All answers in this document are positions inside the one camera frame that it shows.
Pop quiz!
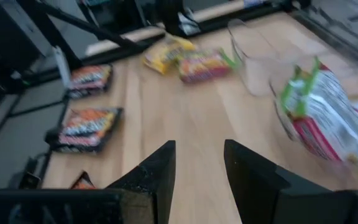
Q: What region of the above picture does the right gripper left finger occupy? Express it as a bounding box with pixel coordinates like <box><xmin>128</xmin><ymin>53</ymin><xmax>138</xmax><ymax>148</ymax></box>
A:
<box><xmin>0</xmin><ymin>139</ymin><xmax>177</xmax><ymax>224</ymax></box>

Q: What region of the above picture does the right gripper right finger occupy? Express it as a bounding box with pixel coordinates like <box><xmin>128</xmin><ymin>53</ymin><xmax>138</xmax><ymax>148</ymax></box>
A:
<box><xmin>224</xmin><ymin>139</ymin><xmax>358</xmax><ymax>224</ymax></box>

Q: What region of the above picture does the lime chili shrimp ramen pack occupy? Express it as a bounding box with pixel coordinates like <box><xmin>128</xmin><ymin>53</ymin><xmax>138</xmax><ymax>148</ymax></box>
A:
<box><xmin>177</xmin><ymin>48</ymin><xmax>239</xmax><ymax>84</ymax></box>
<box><xmin>278</xmin><ymin>57</ymin><xmax>358</xmax><ymax>166</ymax></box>

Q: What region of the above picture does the yellow chicken ramen pack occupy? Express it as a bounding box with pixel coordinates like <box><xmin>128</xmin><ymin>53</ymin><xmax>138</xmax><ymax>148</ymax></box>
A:
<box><xmin>143</xmin><ymin>37</ymin><xmax>197</xmax><ymax>75</ymax></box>

